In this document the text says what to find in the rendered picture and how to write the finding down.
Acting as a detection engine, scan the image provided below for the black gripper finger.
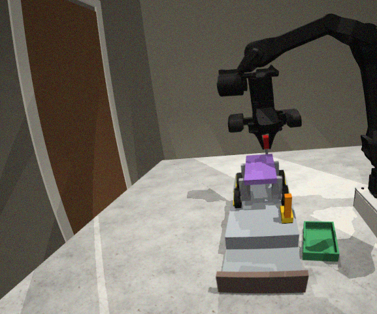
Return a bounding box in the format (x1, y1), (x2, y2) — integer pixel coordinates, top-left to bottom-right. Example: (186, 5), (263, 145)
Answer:
(248, 127), (264, 149)
(269, 127), (282, 149)

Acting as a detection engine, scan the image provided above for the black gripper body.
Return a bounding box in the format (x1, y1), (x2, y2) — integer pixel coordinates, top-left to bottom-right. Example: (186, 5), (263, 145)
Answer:
(228, 94), (302, 133)

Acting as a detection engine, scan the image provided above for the green tray floor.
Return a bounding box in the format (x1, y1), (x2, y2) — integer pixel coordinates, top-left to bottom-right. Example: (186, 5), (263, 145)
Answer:
(305, 228), (335, 253)

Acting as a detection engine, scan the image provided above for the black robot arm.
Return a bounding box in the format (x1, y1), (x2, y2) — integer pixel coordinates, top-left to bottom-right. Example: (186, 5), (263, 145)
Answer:
(217, 13), (377, 198)

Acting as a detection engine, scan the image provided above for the green tray rim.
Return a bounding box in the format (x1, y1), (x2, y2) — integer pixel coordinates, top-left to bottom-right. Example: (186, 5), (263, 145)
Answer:
(303, 221), (340, 262)

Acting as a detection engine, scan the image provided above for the grey ramp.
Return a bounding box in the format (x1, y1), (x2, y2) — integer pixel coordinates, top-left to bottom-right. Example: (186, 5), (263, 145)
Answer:
(216, 184), (309, 294)

